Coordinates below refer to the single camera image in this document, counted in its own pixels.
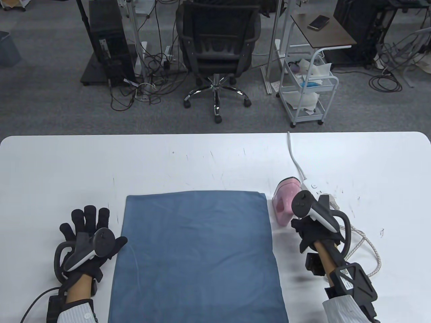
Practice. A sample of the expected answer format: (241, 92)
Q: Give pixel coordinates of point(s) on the person's right hand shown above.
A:
(313, 232)

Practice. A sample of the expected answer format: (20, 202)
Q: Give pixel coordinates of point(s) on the person's left hand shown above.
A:
(89, 218)

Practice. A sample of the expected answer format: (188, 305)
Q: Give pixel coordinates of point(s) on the pink electric iron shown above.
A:
(284, 198)

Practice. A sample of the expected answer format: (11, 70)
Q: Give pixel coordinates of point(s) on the blue pillowcase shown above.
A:
(202, 262)

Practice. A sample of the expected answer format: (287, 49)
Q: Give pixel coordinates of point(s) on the person's right forearm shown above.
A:
(343, 309)

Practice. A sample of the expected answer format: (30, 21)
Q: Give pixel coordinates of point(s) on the person's left forearm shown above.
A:
(79, 292)

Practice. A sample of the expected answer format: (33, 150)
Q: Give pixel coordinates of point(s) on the grey white left hand controller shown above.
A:
(99, 244)

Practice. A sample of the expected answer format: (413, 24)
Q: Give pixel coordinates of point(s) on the grey white hand controller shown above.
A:
(304, 202)
(99, 244)

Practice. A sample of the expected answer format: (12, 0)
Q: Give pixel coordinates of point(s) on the grey white right hand controller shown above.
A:
(304, 202)

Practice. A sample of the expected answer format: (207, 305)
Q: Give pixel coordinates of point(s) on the white table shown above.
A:
(50, 185)

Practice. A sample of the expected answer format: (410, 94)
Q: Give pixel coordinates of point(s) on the white rolling cart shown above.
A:
(293, 116)

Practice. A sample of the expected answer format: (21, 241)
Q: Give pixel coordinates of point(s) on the pile of white papers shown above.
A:
(303, 99)

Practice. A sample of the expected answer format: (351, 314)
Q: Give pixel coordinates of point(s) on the black floor stand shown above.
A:
(92, 72)

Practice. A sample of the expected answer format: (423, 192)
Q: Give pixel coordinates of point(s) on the blue cloth item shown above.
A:
(309, 84)

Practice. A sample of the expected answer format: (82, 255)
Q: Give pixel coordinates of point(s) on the crumpled white paper sheets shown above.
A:
(316, 69)

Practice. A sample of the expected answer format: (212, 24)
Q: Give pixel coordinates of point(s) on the purple round object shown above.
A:
(294, 68)

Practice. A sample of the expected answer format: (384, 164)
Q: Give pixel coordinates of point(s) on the black computer tower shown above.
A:
(353, 27)
(107, 33)

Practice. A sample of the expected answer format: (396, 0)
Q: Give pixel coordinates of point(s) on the brown side table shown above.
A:
(330, 37)

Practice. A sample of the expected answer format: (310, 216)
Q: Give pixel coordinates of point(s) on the smartphone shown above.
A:
(318, 23)

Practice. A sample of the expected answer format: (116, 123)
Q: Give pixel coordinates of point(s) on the black office chair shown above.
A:
(219, 43)

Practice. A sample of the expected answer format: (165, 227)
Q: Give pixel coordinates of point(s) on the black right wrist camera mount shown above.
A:
(357, 286)

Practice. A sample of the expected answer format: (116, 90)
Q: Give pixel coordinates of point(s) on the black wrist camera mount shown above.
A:
(357, 286)
(52, 306)

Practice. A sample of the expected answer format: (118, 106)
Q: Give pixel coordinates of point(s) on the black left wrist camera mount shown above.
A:
(52, 306)

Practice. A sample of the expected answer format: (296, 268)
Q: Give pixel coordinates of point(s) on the white metal frame post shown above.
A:
(270, 60)
(138, 54)

